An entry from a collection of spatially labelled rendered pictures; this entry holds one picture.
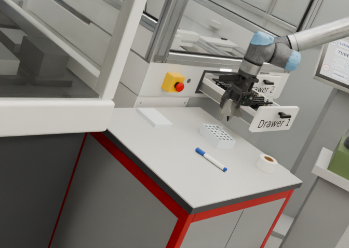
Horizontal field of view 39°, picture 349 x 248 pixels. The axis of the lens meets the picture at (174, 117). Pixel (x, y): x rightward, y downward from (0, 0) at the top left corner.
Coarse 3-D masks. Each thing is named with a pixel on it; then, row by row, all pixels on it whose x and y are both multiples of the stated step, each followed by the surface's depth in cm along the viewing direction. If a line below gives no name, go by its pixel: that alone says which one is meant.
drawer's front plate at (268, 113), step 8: (264, 112) 193; (272, 112) 197; (288, 112) 206; (296, 112) 211; (256, 120) 192; (264, 120) 196; (272, 120) 201; (280, 120) 206; (288, 120) 210; (256, 128) 195; (264, 128) 200; (272, 128) 204; (280, 128) 209; (288, 128) 214
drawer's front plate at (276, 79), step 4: (260, 76) 239; (264, 76) 241; (268, 76) 244; (272, 76) 247; (276, 76) 250; (260, 80) 241; (272, 80) 248; (276, 80) 251; (256, 84) 240; (260, 84) 242; (264, 84) 245; (276, 84) 253; (256, 88) 242; (264, 88) 247; (272, 88) 252; (276, 88) 255; (260, 92) 246; (264, 92) 249; (268, 92) 251; (272, 92) 254
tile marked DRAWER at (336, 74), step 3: (333, 69) 275; (333, 72) 274; (336, 72) 274; (339, 72) 275; (333, 75) 274; (336, 75) 274; (339, 75) 274; (342, 75) 274; (345, 75) 274; (348, 75) 275; (339, 78) 273; (342, 78) 274; (345, 78) 274; (345, 81) 273
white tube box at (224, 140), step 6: (204, 126) 189; (210, 126) 192; (216, 126) 194; (204, 132) 188; (210, 132) 186; (216, 132) 187; (222, 132) 190; (210, 138) 185; (216, 138) 183; (222, 138) 185; (228, 138) 186; (216, 144) 182; (222, 144) 183; (228, 144) 185; (234, 144) 187
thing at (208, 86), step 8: (208, 80) 211; (200, 88) 214; (208, 88) 211; (216, 88) 208; (208, 96) 211; (216, 96) 208; (264, 96) 221; (272, 104) 217; (248, 112) 197; (256, 112) 195; (248, 120) 197
